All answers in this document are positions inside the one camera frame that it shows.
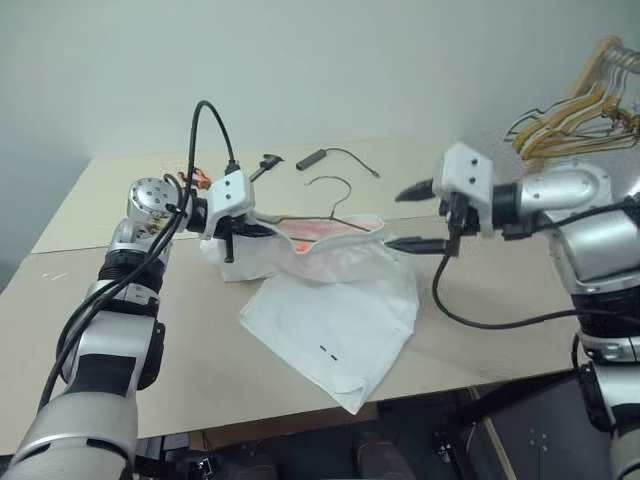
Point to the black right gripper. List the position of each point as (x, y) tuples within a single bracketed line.
[(457, 215)]

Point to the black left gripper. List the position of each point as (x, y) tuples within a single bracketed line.
[(229, 240)]

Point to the white shorts garment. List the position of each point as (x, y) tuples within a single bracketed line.
[(330, 320)]

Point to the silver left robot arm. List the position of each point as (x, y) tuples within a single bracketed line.
[(100, 350)]

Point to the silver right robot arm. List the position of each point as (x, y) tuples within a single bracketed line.
[(595, 240)]

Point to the black digital caliper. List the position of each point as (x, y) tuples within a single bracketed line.
[(267, 164)]

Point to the orange and black pliers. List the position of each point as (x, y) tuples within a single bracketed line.
[(200, 177)]

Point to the bunch of wooden hangers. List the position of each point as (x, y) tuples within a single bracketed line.
[(592, 97)]

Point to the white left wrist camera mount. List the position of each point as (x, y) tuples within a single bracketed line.
[(230, 192)]

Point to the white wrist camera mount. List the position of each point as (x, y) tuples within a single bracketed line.
[(465, 170), (230, 192)]

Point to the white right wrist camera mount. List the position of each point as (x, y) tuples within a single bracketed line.
[(465, 170)]

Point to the black table frame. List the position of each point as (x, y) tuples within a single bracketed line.
[(450, 415)]

